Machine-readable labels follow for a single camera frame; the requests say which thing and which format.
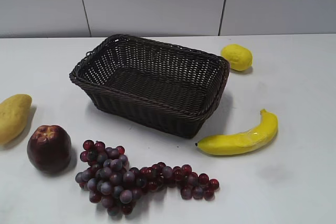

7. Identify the yellow mango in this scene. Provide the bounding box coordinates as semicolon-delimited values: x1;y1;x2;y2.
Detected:
1;94;32;146

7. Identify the dark brown woven basket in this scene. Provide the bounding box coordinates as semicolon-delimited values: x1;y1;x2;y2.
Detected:
69;34;230;138

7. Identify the yellow banana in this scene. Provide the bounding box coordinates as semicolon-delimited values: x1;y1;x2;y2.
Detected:
195;109;278;156

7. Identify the yellow lemon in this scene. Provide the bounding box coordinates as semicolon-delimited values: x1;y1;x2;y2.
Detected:
220;44;253;71

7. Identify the purple red grape bunch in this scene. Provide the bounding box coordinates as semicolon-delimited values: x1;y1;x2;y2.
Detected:
75;140;220;217

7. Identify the dark red apple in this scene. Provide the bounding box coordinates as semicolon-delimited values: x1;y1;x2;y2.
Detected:
27;125;71;174

